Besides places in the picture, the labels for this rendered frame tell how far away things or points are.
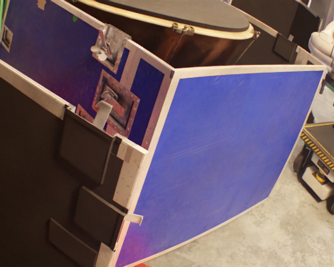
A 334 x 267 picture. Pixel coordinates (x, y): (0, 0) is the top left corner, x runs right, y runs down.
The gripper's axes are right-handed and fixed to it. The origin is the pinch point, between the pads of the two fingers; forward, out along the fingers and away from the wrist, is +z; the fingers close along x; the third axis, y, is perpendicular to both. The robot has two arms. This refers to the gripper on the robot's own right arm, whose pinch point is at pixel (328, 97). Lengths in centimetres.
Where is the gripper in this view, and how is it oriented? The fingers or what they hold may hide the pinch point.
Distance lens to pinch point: 247.6
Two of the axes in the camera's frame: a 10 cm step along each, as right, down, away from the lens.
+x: -5.1, -5.8, 6.4
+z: -2.8, 8.1, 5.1
